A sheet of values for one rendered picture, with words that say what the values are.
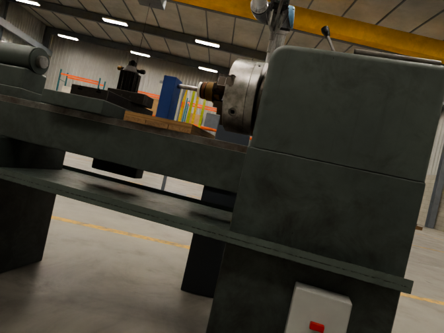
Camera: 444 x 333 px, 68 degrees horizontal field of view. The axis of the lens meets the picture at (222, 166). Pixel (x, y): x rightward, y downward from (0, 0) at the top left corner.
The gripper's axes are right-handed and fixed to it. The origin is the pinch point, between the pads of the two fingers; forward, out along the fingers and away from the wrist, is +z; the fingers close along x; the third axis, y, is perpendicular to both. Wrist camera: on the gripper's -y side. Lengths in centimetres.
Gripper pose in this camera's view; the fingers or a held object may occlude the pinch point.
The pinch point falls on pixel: (273, 31)
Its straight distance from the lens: 150.6
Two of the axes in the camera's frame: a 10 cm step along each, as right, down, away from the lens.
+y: -0.2, 0.1, -10.0
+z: -2.0, 9.8, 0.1
